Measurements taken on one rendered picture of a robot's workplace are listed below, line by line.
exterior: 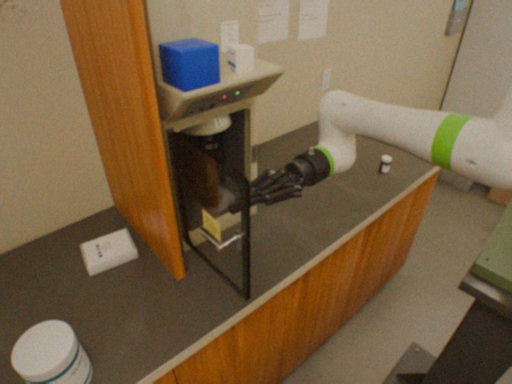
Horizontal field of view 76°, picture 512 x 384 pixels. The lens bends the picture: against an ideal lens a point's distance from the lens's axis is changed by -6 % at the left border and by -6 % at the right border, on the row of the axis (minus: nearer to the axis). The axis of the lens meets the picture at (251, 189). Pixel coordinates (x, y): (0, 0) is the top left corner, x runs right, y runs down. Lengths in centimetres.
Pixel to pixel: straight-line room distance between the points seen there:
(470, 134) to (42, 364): 96
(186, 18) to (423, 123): 58
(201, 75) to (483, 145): 58
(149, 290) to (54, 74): 73
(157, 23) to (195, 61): 13
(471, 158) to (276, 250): 68
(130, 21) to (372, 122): 56
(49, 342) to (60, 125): 70
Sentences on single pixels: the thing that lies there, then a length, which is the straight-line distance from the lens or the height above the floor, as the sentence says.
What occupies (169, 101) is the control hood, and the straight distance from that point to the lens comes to 85.
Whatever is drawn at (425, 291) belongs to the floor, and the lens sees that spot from 249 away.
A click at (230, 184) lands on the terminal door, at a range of 74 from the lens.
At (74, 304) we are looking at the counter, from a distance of 115.
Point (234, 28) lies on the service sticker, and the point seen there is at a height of 160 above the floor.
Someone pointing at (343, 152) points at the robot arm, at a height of 131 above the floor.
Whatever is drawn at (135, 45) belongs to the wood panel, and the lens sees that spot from 74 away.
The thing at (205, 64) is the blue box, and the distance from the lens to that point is 80.
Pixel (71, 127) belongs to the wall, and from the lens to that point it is 130.
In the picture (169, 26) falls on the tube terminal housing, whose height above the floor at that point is 163.
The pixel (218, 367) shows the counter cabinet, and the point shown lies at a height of 67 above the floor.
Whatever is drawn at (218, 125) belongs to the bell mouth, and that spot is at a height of 134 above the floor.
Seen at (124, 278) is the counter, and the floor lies 94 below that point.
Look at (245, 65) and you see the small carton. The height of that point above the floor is 153.
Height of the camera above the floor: 178
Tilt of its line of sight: 36 degrees down
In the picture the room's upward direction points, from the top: straight up
